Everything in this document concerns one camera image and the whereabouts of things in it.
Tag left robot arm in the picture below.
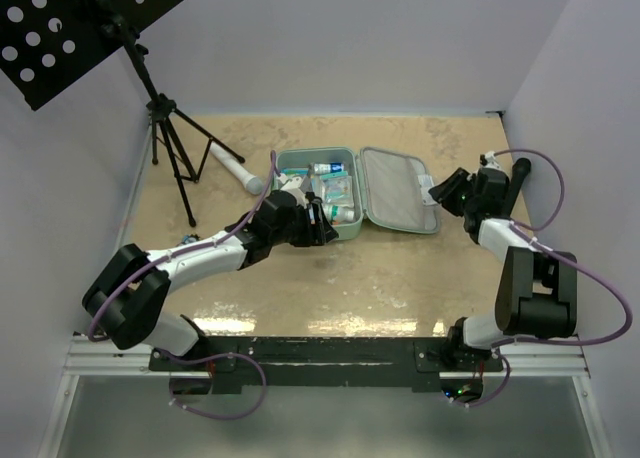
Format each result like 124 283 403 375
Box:
82 191 338 370

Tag black perforated music stand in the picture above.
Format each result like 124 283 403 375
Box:
1 0 220 226

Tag white microphone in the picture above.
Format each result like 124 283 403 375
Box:
209 142 264 196

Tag small clear plaster bag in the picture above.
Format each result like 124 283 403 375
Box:
418 174 437 206

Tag blue plaster packet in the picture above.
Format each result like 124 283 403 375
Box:
280 167 310 176

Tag black microphone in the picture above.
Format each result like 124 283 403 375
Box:
502 158 532 217

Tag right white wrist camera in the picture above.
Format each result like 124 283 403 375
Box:
480 151 504 172

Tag mint green medicine case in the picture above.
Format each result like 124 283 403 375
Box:
276 146 440 240

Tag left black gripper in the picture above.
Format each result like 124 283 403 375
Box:
270 200 338 247

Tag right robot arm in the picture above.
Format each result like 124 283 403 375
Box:
429 158 577 371

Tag clear bottle green label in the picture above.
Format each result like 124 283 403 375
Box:
323 204 355 224

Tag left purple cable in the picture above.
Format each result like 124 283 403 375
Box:
87 150 281 419

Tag black base frame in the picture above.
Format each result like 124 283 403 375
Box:
149 336 503 394

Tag teal cotton swab bag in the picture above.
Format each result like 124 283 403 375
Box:
317 177 351 204

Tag blue owl toy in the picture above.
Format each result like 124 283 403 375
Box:
181 234 201 244

